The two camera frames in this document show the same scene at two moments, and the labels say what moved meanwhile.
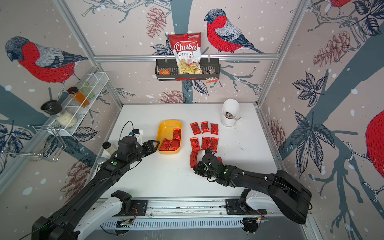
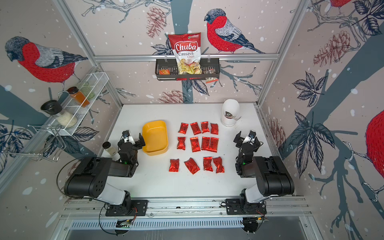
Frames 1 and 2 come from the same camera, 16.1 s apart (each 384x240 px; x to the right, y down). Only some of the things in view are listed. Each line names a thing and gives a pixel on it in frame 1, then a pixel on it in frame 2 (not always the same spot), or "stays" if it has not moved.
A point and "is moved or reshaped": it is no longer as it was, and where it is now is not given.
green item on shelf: [87, 90] stays
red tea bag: [205, 127] stays
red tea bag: [205, 143] stays
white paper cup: [230, 112] stays
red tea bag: [193, 159] is moved or reshaped
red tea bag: [195, 144] stays
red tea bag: [214, 143] stays
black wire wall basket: [167, 70] stays
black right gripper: [199, 165] to [239, 140]
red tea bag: [165, 145] to [174, 164]
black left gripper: [152, 149] to [142, 142]
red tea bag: [214, 129] stays
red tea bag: [195, 128] stays
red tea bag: [175, 144] to [181, 143]
